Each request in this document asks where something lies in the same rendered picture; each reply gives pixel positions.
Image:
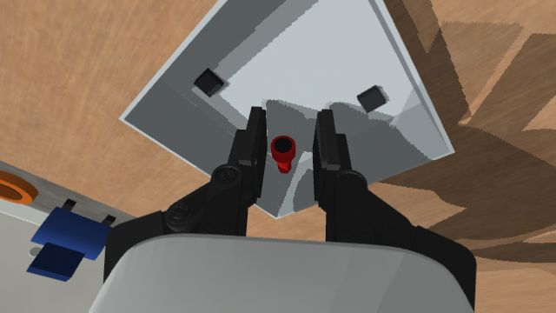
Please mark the open grey metal box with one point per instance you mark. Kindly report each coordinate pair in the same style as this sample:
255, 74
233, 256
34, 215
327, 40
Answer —
293, 58

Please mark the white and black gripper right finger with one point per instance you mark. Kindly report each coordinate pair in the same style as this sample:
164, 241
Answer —
357, 215

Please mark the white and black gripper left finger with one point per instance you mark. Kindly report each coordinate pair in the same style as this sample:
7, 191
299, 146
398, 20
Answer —
219, 206

